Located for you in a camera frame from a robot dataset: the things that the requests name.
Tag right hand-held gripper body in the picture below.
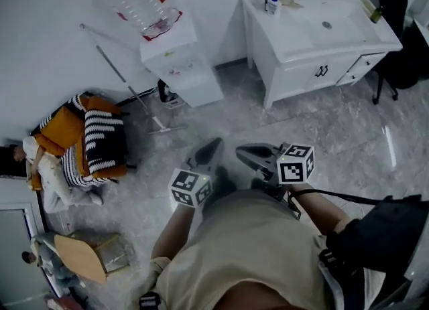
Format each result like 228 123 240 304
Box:
265 142 316 200

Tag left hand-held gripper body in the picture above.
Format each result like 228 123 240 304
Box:
168 166 215 208

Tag white water dispenser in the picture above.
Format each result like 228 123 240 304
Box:
139 17 225 108

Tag person's right forearm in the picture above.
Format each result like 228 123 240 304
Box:
290 184 353 236

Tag person's left forearm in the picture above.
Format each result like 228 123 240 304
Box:
150 201 198 259

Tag black shoulder bag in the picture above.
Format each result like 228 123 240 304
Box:
324 194 429 269

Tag white sink vanity cabinet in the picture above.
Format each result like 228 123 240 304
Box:
223 0 403 110

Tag person's left leg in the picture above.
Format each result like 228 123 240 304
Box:
212 166 237 199

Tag person's beige shirt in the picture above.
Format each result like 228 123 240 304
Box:
140 189 386 310

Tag black blanket white scalloped stripes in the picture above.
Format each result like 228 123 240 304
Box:
83 109 128 175

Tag white mop with metal pole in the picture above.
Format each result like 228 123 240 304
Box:
79 23 188 136

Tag black white striped cushion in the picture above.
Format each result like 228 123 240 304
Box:
61 146 111 187

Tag wooden side table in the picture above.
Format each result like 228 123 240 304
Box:
53 233 131 285

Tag orange sofa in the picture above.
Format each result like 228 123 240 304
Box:
29 94 129 191

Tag olive green bottle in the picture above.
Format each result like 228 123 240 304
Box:
360 0 385 24

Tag black flat screen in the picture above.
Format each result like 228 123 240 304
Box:
0 144 27 179

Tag black office chair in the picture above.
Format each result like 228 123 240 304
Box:
371 0 429 105

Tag white framed glass door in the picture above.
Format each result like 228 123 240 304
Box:
0 203 64 306

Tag thick black cable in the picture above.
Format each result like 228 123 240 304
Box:
287 188 389 206

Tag black harness strap buckle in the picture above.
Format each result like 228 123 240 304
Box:
318 248 339 266
139 291 162 310

